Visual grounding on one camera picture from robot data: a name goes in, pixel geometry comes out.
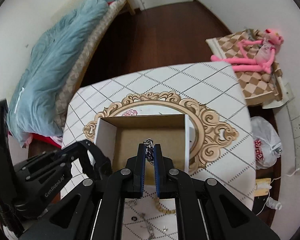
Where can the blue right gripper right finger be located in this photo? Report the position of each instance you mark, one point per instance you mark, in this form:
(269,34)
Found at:
(159,172)

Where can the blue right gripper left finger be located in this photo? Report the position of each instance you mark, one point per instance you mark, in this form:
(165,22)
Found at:
(139,172)

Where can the white cardboard box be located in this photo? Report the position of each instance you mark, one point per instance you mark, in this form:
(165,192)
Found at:
(145,142)

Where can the bed with patterned mattress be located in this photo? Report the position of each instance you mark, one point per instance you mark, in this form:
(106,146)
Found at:
(90,55)

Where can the white patterned tablecloth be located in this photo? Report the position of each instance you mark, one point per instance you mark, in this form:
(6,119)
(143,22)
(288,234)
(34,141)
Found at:
(196,112)

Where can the blue duvet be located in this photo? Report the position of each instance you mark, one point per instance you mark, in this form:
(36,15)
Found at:
(55,64)

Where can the yellow box on floor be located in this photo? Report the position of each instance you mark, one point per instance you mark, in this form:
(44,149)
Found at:
(262,187)

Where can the white plastic bag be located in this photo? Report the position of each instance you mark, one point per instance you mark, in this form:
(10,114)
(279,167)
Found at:
(268,146)

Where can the brown checkered cushion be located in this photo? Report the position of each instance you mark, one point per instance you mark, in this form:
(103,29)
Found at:
(259,88)

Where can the white power strip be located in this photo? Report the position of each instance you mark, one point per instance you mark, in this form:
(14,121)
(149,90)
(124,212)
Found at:
(294,118)

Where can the pink panther plush toy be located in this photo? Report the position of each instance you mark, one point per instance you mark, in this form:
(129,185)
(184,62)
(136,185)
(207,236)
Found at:
(250,50)

